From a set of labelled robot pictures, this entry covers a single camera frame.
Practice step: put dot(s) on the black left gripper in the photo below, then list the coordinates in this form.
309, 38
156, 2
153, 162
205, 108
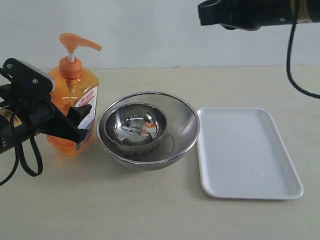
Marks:
39, 116

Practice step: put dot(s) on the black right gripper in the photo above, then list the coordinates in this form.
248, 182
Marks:
250, 16

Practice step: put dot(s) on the orange pump soap bottle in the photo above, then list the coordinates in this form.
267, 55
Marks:
75, 86

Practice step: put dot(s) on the steel mesh strainer bowl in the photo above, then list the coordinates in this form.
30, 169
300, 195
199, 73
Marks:
182, 131

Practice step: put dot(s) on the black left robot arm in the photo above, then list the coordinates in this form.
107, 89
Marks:
41, 117

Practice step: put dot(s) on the small stainless steel bowl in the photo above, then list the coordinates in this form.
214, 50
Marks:
136, 127

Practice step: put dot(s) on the white rectangular plastic tray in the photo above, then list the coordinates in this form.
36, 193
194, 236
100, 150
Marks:
241, 155

